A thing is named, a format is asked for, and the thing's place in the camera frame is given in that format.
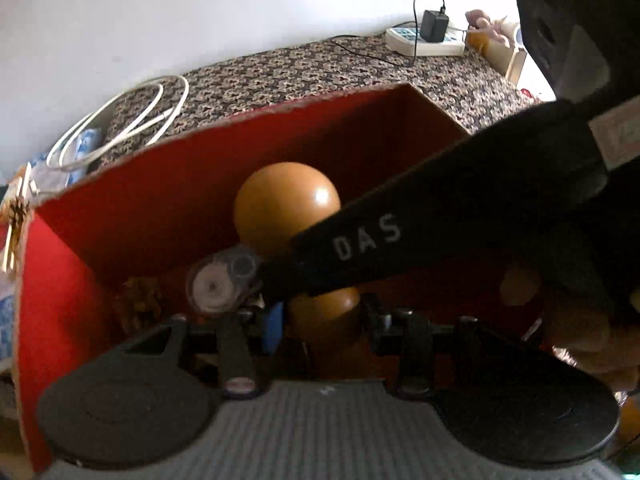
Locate black adapter cable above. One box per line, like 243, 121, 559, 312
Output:
411, 0, 449, 69

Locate person's right hand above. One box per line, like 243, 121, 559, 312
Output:
500, 265, 640, 392

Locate red cardboard box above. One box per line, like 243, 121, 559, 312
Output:
12, 82, 548, 476

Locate wooden clips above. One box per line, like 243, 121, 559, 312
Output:
0, 164, 40, 274

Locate coiled white cable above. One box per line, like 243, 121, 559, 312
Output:
46, 75, 190, 171

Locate blue plastic packet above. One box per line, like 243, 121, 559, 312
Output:
27, 127, 104, 187

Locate brown wooden gourd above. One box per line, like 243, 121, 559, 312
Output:
232, 161, 362, 357

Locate white power strip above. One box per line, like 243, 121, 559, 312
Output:
385, 25, 468, 57

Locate gold cardboard box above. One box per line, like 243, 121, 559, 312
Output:
470, 30, 529, 84

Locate black power adapter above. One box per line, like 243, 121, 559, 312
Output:
420, 8, 450, 44

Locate clear correction tape dispenser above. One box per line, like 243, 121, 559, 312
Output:
186, 246, 266, 317

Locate floral patterned tablecloth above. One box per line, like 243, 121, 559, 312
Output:
90, 35, 540, 173

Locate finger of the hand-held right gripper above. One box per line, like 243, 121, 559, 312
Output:
259, 241, 313, 307

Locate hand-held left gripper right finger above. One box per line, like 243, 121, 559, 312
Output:
360, 295, 482, 398

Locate pink plush toy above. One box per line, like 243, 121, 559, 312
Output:
465, 9, 509, 44

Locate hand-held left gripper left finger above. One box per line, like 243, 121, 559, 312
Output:
119, 307, 287, 400

